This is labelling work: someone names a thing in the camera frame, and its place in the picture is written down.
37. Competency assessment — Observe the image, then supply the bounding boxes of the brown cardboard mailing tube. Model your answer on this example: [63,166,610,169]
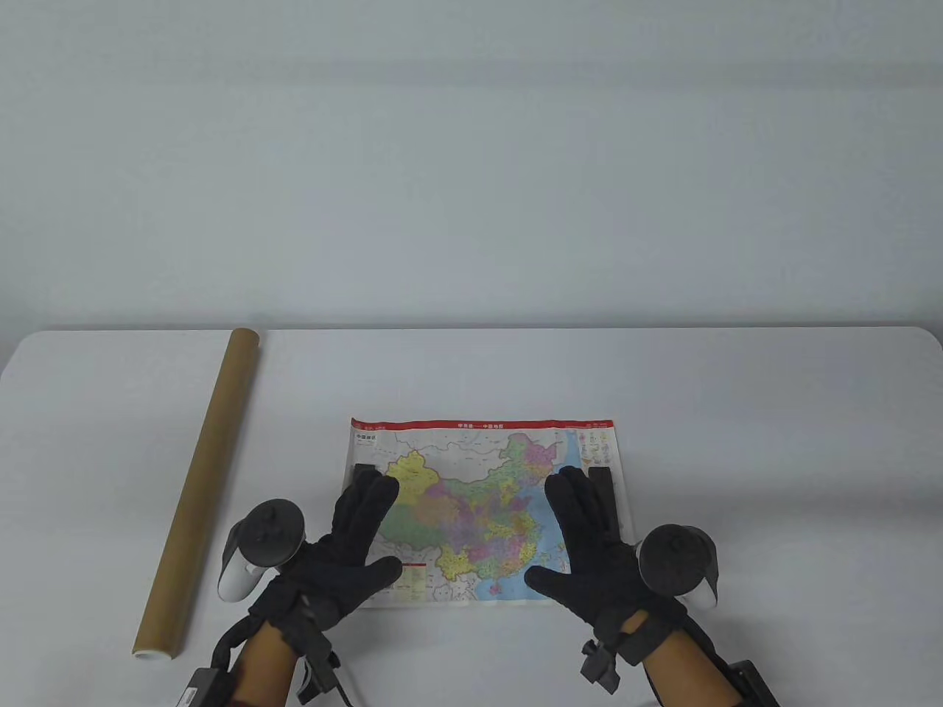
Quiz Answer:
[131,328,262,661]

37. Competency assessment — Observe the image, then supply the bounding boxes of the person's left hand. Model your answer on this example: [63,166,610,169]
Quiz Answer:
[250,468,404,629]

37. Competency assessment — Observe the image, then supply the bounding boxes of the black and white controller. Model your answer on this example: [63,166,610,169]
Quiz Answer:
[218,499,306,603]
[637,524,720,611]

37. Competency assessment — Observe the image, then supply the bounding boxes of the person's right hand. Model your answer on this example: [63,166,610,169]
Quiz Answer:
[525,465,690,643]

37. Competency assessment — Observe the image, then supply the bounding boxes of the person's right forearm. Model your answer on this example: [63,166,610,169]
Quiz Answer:
[641,622,737,707]

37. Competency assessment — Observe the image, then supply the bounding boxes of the black sensor box white label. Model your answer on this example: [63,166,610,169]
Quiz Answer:
[179,666,236,707]

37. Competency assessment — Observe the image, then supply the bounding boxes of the plain black sensor box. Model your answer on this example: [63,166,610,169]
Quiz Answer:
[726,661,782,707]

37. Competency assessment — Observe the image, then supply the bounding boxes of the colourful paper map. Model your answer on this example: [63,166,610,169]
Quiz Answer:
[329,418,636,609]

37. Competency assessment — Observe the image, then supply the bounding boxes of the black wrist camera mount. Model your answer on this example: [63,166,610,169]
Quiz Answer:
[580,639,627,694]
[293,595,344,700]

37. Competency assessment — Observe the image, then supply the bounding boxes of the person's left forearm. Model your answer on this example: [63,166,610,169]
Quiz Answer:
[228,626,310,707]

